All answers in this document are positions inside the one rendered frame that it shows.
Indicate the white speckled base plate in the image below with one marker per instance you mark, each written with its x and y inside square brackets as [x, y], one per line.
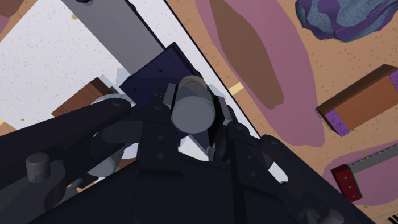
[46, 59]

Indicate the blue and purple rag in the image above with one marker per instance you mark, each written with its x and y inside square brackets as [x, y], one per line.
[348, 3]

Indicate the grey flat rail bar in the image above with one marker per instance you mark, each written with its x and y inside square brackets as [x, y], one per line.
[115, 27]

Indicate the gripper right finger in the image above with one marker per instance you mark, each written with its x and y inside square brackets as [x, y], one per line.
[239, 149]

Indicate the grey knurled knob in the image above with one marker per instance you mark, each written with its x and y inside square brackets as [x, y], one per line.
[192, 111]

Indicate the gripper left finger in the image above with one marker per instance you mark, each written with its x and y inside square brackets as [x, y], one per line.
[62, 127]

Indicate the brown wooden test board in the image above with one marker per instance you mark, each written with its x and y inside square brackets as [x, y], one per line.
[81, 99]

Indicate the dark blue carrier block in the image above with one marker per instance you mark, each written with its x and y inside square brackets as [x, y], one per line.
[155, 71]

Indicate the brown block with purple ends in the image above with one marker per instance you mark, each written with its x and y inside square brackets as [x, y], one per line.
[363, 102]

